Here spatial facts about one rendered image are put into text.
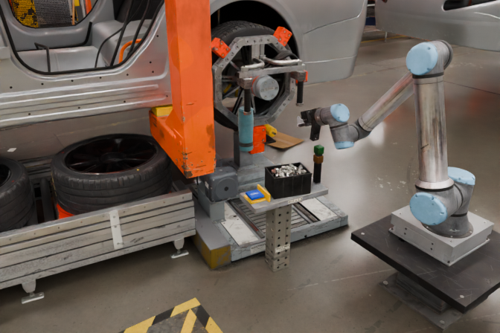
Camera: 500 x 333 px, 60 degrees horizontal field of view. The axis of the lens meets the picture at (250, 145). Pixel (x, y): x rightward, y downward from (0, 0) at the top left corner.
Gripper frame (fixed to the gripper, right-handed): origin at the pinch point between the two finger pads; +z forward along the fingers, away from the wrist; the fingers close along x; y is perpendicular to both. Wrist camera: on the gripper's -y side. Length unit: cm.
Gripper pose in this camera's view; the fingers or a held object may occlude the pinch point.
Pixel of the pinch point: (299, 125)
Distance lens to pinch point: 240.1
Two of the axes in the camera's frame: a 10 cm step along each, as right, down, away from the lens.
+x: -8.5, 2.1, -4.8
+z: -4.7, 0.8, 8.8
